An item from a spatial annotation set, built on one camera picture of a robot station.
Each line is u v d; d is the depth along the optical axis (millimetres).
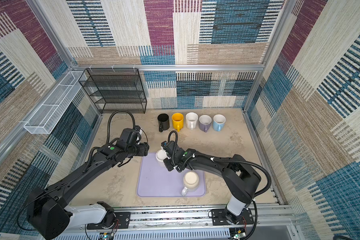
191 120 1023
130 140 619
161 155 871
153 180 853
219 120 1023
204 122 1072
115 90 1106
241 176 478
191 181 773
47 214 387
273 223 732
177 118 1059
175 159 660
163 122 1041
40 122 698
